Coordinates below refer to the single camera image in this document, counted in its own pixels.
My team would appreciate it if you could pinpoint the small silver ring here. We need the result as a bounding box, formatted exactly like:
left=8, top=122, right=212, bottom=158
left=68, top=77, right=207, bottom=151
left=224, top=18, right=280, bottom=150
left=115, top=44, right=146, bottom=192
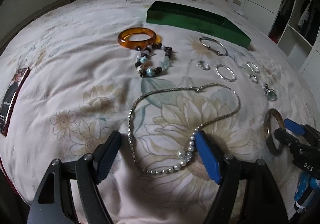
left=196, top=60, right=211, bottom=71

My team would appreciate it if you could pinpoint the silver gem ring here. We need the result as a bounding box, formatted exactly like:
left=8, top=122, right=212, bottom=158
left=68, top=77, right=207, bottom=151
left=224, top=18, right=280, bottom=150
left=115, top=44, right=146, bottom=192
left=262, top=83, right=278, bottom=102

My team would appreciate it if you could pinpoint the photo book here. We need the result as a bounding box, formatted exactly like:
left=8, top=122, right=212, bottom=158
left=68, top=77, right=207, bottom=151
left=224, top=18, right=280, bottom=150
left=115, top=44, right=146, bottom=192
left=1, top=67, right=30, bottom=136

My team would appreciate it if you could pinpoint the dark jade bangle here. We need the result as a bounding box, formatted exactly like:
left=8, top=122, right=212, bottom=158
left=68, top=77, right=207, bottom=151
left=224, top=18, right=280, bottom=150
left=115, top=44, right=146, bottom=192
left=264, top=108, right=285, bottom=156

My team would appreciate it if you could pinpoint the plain silver bangle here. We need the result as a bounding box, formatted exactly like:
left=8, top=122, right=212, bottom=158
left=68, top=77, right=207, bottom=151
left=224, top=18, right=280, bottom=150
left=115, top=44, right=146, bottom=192
left=199, top=37, right=228, bottom=56

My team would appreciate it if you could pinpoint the gloved right hand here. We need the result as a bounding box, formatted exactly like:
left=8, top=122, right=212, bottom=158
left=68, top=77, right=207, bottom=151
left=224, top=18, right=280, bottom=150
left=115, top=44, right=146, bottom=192
left=294, top=172, right=319, bottom=214

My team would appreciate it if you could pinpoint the white wardrobe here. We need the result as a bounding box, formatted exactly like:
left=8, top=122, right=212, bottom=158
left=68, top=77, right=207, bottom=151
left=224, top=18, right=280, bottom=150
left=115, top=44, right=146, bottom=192
left=241, top=0, right=320, bottom=78

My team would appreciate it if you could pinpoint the amber bangle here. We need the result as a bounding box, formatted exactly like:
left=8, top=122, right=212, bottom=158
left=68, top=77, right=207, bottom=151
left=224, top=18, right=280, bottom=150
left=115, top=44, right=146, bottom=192
left=118, top=27, right=159, bottom=49

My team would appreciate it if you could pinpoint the twisted silver bangle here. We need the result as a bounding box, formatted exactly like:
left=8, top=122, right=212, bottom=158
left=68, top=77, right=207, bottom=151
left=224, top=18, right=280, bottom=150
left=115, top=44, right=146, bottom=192
left=215, top=64, right=237, bottom=82
left=246, top=61, right=260, bottom=74

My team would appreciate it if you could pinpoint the floral bed duvet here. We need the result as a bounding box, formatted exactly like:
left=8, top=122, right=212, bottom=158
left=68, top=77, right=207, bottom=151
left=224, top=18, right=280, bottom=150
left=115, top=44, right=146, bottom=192
left=1, top=0, right=318, bottom=223

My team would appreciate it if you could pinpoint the beaded bracelet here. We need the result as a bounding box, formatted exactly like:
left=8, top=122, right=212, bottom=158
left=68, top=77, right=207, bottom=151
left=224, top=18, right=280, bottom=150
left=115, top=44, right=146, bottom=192
left=134, top=42, right=174, bottom=78

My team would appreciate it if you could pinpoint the green jewelry box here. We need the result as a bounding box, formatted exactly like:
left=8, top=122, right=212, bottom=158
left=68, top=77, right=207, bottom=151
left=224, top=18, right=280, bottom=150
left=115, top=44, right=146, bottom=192
left=146, top=1, right=251, bottom=48

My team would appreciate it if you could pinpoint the pearl chain necklace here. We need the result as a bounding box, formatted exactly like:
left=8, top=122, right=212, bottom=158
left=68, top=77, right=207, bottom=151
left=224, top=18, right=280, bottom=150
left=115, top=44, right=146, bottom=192
left=127, top=82, right=241, bottom=175

